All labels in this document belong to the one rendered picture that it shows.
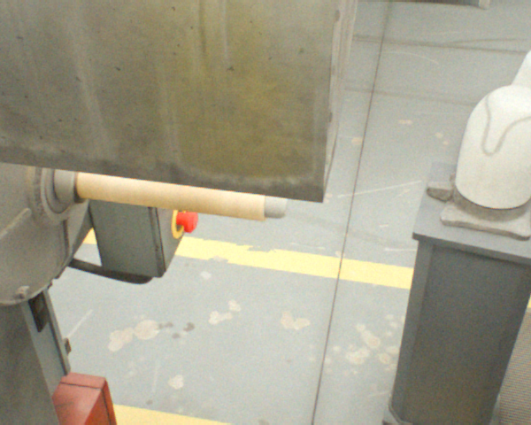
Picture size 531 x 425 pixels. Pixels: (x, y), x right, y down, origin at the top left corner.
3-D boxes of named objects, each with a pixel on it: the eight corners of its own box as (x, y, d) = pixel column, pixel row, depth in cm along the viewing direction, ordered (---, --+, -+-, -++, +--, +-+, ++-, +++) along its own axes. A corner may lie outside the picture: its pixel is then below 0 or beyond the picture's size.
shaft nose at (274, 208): (263, 207, 61) (268, 187, 63) (265, 222, 63) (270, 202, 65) (284, 210, 61) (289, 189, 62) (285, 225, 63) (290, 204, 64)
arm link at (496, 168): (439, 189, 145) (457, 98, 131) (480, 151, 156) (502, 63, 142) (511, 220, 137) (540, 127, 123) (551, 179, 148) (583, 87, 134)
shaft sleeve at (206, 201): (73, 183, 63) (85, 158, 65) (83, 204, 66) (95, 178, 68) (262, 208, 61) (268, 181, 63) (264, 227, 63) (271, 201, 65)
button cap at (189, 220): (169, 235, 104) (166, 216, 101) (177, 219, 107) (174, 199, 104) (192, 239, 103) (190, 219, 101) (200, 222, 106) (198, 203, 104)
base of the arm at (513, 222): (433, 172, 160) (436, 152, 156) (534, 190, 154) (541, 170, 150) (419, 220, 146) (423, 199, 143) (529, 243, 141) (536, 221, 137)
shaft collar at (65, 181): (47, 182, 63) (65, 145, 65) (63, 211, 67) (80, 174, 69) (68, 185, 63) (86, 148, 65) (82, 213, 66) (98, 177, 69)
